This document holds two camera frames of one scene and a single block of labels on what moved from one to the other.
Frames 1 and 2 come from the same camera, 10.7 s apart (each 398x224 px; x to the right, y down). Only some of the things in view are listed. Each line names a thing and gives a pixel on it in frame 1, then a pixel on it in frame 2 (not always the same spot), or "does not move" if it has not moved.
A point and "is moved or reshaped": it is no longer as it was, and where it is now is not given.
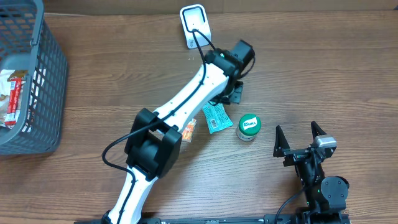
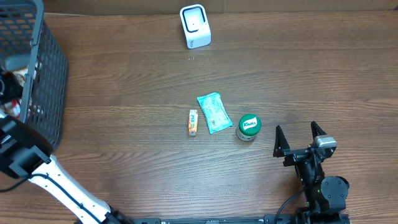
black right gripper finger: (316, 130) does not move
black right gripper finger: (281, 143) does not move
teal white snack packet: (216, 117) does not move
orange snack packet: (189, 130) is moved or reshaped
